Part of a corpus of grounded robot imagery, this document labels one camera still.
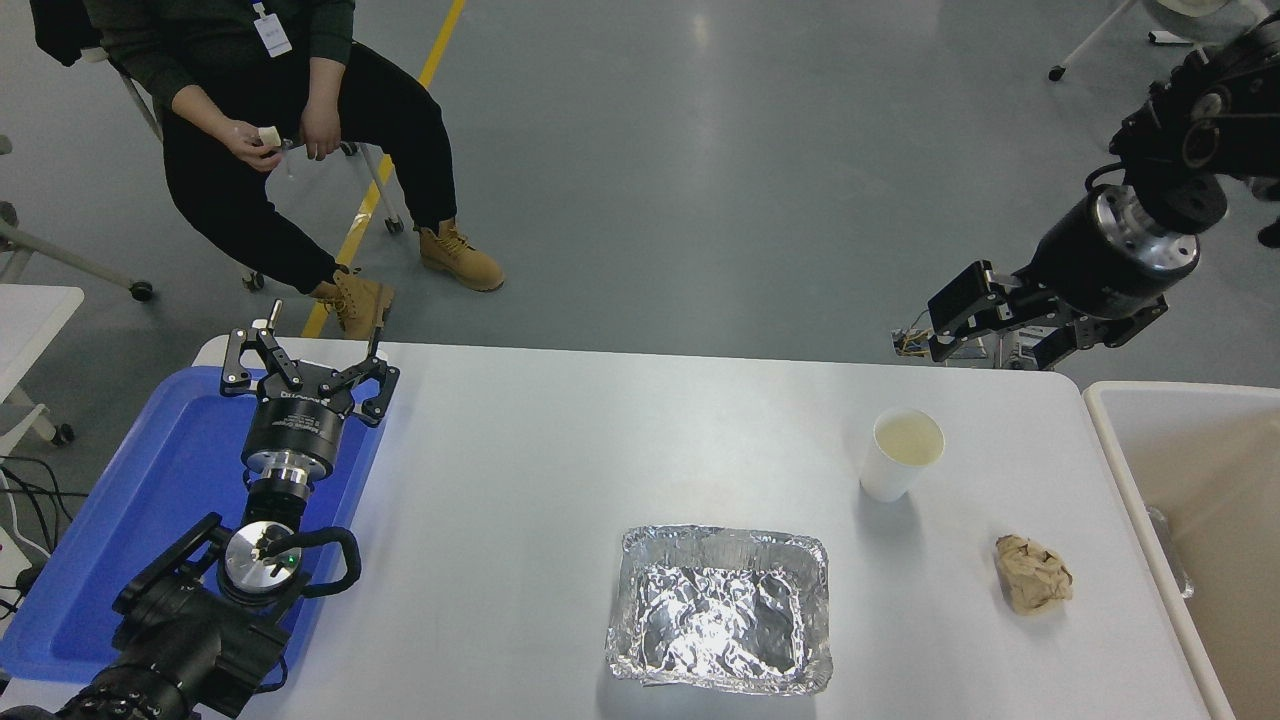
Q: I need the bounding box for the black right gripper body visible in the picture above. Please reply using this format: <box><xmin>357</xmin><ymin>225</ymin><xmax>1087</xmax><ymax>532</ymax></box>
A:
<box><xmin>1028</xmin><ymin>193</ymin><xmax>1171</xmax><ymax>322</ymax></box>

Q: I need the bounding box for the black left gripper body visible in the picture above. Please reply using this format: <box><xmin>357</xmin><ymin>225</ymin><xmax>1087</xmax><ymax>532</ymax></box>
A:
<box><xmin>243</xmin><ymin>385</ymin><xmax>347</xmax><ymax>474</ymax></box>

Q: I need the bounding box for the white paper cup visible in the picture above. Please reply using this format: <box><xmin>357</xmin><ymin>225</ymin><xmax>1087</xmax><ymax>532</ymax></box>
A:
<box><xmin>858</xmin><ymin>407</ymin><xmax>946</xmax><ymax>503</ymax></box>

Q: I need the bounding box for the person's right hand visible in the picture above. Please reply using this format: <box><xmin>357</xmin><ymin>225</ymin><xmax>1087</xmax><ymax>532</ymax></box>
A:
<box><xmin>205</xmin><ymin>118</ymin><xmax>286</xmax><ymax>173</ymax></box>

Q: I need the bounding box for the person's left hand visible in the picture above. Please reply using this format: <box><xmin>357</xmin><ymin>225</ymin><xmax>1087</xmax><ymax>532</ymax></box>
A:
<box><xmin>300</xmin><ymin>98</ymin><xmax>343</xmax><ymax>161</ymax></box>

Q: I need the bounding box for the white rolling stand leg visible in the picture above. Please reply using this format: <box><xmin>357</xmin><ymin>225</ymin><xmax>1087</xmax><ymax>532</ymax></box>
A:
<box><xmin>0</xmin><ymin>135</ymin><xmax>157</xmax><ymax>303</ymax></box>

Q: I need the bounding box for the person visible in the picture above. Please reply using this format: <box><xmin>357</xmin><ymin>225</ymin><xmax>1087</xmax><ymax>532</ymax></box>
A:
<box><xmin>85</xmin><ymin>0</ymin><xmax>506</xmax><ymax>341</ymax></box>

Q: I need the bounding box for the blue plastic tray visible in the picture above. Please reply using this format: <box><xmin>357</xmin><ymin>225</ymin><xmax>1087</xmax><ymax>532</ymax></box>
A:
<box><xmin>0</xmin><ymin>364</ymin><xmax>391</xmax><ymax>686</ymax></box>

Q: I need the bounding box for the large pale bin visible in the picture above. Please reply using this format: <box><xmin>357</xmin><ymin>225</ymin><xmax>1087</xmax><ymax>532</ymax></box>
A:
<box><xmin>1083</xmin><ymin>380</ymin><xmax>1280</xmax><ymax>720</ymax></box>

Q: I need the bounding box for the white rolling chair base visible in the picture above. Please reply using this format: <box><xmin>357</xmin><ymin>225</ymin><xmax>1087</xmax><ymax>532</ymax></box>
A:
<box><xmin>1047</xmin><ymin>0</ymin><xmax>1241</xmax><ymax>83</ymax></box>

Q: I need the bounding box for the white side table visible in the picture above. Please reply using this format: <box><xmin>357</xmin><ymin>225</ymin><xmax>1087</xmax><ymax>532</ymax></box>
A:
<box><xmin>0</xmin><ymin>284</ymin><xmax>87</xmax><ymax>448</ymax></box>

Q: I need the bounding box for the crumpled tan paper ball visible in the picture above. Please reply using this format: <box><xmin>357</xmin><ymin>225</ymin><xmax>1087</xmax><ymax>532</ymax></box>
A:
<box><xmin>994</xmin><ymin>534</ymin><xmax>1075</xmax><ymax>616</ymax></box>

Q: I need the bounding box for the white power strip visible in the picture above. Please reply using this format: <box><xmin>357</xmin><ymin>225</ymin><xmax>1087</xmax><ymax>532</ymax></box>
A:
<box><xmin>0</xmin><ymin>525</ymin><xmax>27</xmax><ymax>601</ymax></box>

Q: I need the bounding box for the white ID badge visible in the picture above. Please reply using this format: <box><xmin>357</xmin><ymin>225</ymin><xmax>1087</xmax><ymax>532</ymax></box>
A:
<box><xmin>252</xmin><ymin>3</ymin><xmax>293</xmax><ymax>59</ymax></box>

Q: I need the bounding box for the silver foil tray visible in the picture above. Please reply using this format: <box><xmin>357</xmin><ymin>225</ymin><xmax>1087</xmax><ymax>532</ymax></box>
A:
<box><xmin>604</xmin><ymin>525</ymin><xmax>834</xmax><ymax>697</ymax></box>

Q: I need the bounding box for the black jacket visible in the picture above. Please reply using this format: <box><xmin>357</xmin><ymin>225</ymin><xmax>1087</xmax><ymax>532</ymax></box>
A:
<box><xmin>30</xmin><ymin>0</ymin><xmax>103</xmax><ymax>69</ymax></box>

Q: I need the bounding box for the circuit board with wires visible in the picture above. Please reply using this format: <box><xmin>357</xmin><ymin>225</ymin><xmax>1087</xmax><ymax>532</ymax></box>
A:
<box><xmin>892</xmin><ymin>305</ymin><xmax>1001</xmax><ymax>363</ymax></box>

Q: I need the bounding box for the white frame chair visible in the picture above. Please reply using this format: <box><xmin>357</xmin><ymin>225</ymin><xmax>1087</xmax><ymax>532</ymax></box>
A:
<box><xmin>80</xmin><ymin>45</ymin><xmax>406</xmax><ymax>293</ymax></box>

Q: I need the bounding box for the black cable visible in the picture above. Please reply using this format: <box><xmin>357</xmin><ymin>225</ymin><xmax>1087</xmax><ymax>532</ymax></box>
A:
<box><xmin>0</xmin><ymin>455</ymin><xmax>79</xmax><ymax>616</ymax></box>

